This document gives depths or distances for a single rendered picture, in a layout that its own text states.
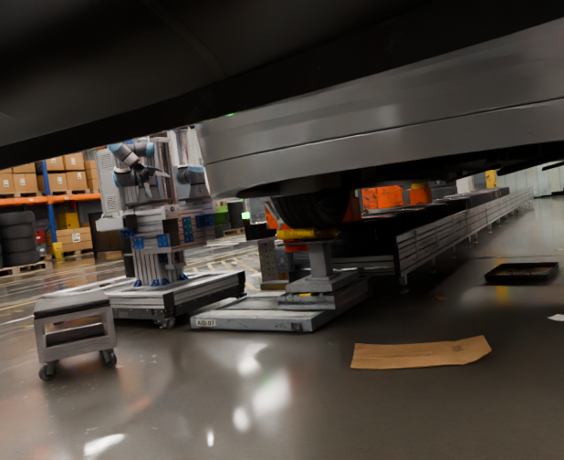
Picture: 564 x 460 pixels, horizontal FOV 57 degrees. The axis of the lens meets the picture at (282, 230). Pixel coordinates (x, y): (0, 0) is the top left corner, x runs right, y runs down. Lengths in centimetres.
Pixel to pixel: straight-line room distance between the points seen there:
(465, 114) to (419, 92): 16
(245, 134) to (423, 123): 69
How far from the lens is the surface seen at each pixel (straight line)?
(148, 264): 382
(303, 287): 300
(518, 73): 173
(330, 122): 188
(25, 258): 1031
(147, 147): 301
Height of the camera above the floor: 70
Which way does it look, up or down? 3 degrees down
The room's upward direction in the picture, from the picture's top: 7 degrees counter-clockwise
